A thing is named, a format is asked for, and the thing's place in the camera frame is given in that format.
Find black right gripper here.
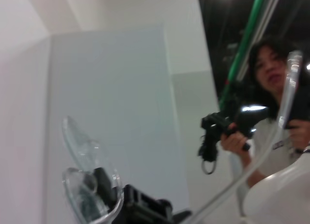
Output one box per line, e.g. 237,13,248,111
93,167,193,224

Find clear transparent glasses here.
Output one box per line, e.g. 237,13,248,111
62,50,303,224

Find operator right hand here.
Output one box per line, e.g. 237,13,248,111
220,122,251,159

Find operator left hand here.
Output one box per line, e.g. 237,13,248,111
288,119,310,149

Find person in white shirt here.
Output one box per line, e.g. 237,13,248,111
219,37,310,210

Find green ceiling pipe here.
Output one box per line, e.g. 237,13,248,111
219,0,283,106

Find black teleoperation handle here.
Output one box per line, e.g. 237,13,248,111
197,105,270,175

